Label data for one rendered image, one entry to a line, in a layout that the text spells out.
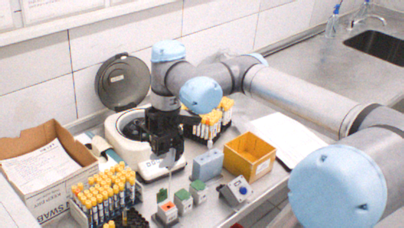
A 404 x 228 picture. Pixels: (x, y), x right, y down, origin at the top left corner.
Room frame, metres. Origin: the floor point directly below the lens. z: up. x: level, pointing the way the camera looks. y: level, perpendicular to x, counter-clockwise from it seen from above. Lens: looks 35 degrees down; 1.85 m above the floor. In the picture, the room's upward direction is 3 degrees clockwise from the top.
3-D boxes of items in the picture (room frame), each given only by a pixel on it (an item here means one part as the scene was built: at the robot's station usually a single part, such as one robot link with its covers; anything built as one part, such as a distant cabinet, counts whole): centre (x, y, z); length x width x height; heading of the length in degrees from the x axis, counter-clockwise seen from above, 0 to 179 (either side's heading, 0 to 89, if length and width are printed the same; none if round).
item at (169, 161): (0.80, 0.02, 1.15); 0.06 x 0.03 x 0.09; 131
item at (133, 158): (1.16, 0.10, 0.94); 0.30 x 0.24 x 0.12; 34
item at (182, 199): (0.90, -0.04, 0.91); 0.05 x 0.04 x 0.07; 43
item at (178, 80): (0.74, -0.05, 1.42); 0.11 x 0.11 x 0.08; 34
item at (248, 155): (1.11, -0.26, 0.93); 0.13 x 0.13 x 0.10; 42
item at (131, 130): (1.18, 0.11, 0.97); 0.15 x 0.15 x 0.07
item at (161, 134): (0.81, 0.03, 1.26); 0.09 x 0.08 x 0.12; 131
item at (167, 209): (0.84, 0.01, 0.92); 0.05 x 0.04 x 0.06; 41
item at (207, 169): (1.04, -0.12, 0.92); 0.10 x 0.07 x 0.10; 128
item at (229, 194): (0.96, -0.19, 0.92); 0.13 x 0.07 x 0.08; 43
